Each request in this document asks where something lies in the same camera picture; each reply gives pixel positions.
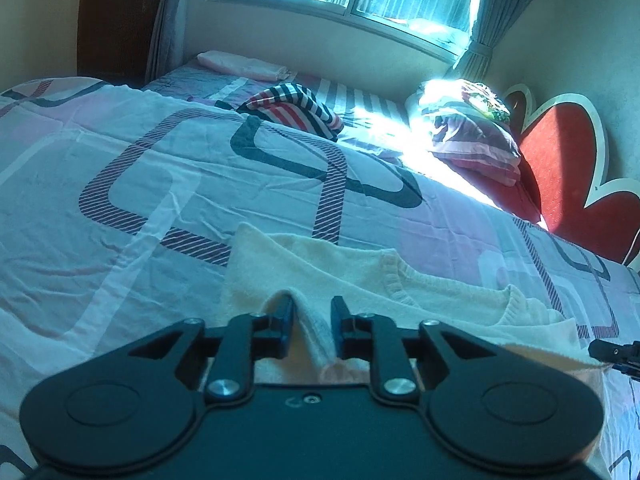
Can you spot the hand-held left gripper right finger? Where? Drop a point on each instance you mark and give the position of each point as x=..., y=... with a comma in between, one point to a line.
x=339, y=322

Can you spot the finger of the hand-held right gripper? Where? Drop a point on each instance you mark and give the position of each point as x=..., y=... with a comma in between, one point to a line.
x=615, y=352

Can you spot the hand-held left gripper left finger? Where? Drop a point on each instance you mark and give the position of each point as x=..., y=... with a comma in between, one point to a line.
x=286, y=322

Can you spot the cream knit sweater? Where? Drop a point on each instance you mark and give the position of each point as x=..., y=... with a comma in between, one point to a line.
x=310, y=265

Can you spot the patterned bed sheet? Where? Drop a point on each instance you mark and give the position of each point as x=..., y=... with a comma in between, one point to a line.
x=125, y=270

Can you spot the red and white headboard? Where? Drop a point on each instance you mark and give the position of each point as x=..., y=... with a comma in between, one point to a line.
x=565, y=160

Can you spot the striped cloth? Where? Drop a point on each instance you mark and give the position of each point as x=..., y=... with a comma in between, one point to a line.
x=295, y=107

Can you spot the striped bed sheet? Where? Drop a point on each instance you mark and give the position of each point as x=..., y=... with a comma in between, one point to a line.
x=365, y=105

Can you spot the purple striped pillow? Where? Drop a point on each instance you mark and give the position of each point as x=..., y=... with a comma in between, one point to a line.
x=475, y=147

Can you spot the white pillow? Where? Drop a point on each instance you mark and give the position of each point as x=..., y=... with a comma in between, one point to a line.
x=432, y=100

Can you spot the folded pink cloth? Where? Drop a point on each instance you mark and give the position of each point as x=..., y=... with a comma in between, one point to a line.
x=240, y=65

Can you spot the colourful patterned cloth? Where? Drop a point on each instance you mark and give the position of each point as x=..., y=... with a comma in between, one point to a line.
x=487, y=102

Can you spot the grey curtain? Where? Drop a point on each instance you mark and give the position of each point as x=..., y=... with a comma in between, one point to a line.
x=167, y=20
x=500, y=10

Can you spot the dark wooden wardrobe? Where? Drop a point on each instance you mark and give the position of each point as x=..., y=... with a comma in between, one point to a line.
x=115, y=15

